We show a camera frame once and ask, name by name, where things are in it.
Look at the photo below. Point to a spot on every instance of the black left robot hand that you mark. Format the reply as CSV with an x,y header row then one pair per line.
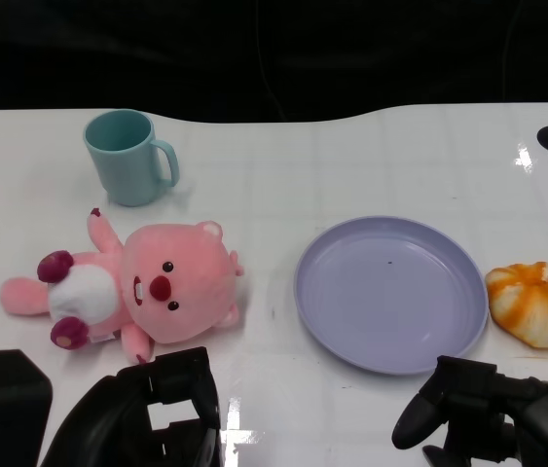
x,y
108,418

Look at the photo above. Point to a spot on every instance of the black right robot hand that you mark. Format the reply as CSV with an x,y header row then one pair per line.
x,y
541,418

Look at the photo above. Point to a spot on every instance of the pink plush beaver doll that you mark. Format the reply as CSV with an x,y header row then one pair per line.
x,y
181,292

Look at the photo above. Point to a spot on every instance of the lavender plastic plate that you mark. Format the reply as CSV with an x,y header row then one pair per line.
x,y
390,297

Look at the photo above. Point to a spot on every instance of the orange striped bun toy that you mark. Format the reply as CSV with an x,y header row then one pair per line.
x,y
536,306

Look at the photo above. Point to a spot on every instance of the light blue plastic mug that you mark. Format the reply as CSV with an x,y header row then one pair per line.
x,y
122,165

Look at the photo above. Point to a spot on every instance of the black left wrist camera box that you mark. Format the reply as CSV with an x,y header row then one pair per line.
x,y
1,408

